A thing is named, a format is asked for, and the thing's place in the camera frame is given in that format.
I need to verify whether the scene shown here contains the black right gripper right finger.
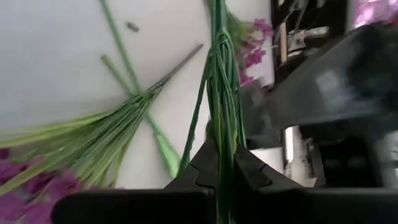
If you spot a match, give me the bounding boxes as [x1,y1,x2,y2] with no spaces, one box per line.
[233,145,398,224]

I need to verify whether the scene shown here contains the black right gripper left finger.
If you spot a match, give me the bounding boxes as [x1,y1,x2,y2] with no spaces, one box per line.
[51,138,220,224]

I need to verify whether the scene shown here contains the purple artificial flower bunch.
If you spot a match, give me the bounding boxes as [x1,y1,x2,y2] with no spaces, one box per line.
[353,0,398,27]
[178,0,249,224]
[0,43,205,224]
[225,9,276,88]

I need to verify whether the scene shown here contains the orange artificial tulip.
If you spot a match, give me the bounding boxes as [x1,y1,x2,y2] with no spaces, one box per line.
[98,0,183,180]

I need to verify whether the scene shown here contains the small grey-green leaf piece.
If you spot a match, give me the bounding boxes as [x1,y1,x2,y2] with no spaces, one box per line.
[126,21,141,33]

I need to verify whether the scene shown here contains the black equipment rack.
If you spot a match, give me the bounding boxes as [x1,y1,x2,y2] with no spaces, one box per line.
[269,0,348,80]

